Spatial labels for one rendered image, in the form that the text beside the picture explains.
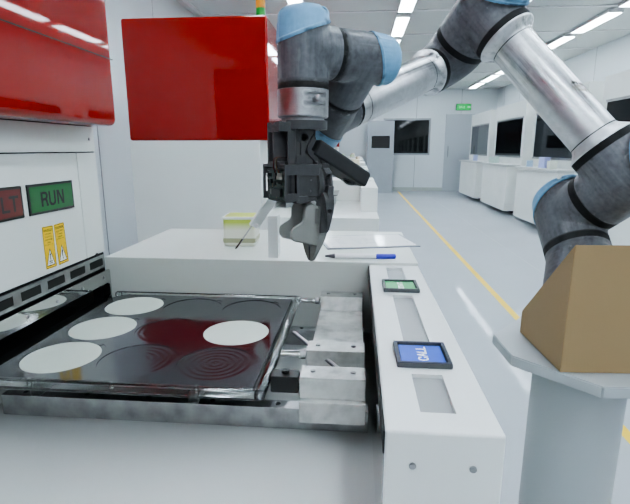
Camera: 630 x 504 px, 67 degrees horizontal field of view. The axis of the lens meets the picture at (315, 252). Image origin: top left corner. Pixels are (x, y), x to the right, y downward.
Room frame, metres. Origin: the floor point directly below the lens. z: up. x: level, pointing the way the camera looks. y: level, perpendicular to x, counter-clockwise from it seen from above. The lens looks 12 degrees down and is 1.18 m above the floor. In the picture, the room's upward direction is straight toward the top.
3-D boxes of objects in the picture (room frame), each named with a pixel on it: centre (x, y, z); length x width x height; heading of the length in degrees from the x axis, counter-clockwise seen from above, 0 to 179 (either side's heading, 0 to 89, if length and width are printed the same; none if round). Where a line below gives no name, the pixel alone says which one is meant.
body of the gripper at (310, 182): (0.72, 0.02, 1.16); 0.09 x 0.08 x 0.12; 122
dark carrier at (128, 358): (0.70, 0.23, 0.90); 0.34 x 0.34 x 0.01; 85
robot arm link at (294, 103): (0.72, 0.02, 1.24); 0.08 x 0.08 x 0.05
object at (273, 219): (0.94, 0.10, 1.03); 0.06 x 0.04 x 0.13; 85
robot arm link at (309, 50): (0.72, 0.01, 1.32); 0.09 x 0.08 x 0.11; 118
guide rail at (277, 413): (0.58, 0.18, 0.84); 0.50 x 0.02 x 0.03; 85
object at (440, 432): (0.60, -0.13, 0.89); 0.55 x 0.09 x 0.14; 175
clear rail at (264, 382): (0.69, 0.05, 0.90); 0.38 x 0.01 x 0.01; 175
